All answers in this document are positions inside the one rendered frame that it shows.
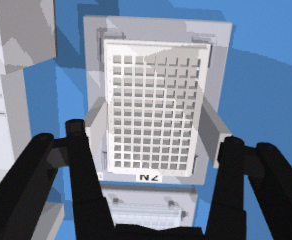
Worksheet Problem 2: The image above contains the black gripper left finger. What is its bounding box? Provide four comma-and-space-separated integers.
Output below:
0, 97, 119, 240

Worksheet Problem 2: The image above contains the blue bench mat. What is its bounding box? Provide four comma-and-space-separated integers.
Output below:
23, 0, 292, 240

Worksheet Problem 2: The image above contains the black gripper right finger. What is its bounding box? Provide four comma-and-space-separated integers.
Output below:
198, 101, 292, 240

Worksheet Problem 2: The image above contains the white multi-well plate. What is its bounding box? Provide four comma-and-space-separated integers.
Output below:
108, 202, 182, 230
104, 39, 211, 177

